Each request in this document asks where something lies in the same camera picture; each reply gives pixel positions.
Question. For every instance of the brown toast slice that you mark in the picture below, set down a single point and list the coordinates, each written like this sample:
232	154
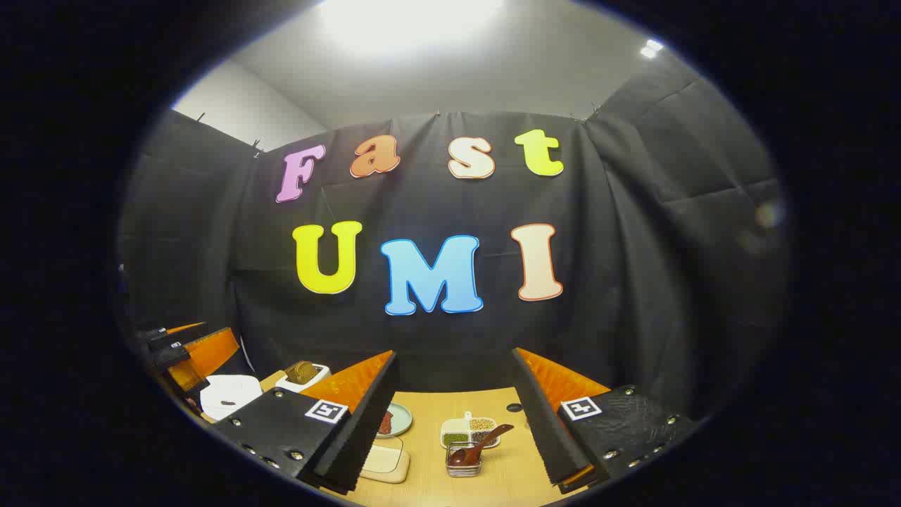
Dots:
295	373
310	370

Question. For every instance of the brown wooden spoon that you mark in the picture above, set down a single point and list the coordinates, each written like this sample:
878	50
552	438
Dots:
464	454

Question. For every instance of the clear chopstick holder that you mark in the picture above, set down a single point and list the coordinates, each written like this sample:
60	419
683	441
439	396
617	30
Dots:
463	470

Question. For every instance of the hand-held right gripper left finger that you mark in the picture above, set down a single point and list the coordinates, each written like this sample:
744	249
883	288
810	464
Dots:
366	429

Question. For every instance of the red-brown meat piece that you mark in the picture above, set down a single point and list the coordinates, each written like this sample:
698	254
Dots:
385	422

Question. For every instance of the white divided bean dish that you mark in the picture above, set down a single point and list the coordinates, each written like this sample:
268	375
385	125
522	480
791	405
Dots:
456	427

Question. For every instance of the small ceiling light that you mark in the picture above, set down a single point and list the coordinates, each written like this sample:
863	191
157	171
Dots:
651	48

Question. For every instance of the white rice cooker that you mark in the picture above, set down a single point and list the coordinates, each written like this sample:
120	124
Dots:
229	394

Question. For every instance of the large ceiling light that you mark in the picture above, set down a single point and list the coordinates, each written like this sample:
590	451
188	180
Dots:
408	24

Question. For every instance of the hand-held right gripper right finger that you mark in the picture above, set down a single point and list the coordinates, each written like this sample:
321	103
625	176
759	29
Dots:
545	429

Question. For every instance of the white toaster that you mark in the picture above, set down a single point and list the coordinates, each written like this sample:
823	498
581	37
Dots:
313	380

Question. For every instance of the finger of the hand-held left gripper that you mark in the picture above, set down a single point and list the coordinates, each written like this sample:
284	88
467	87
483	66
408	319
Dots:
204	355
151	335

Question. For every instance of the cream rectangular tray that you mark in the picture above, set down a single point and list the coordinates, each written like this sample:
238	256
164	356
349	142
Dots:
386	472

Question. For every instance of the pale green plate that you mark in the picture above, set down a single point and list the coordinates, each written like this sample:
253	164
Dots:
401	420

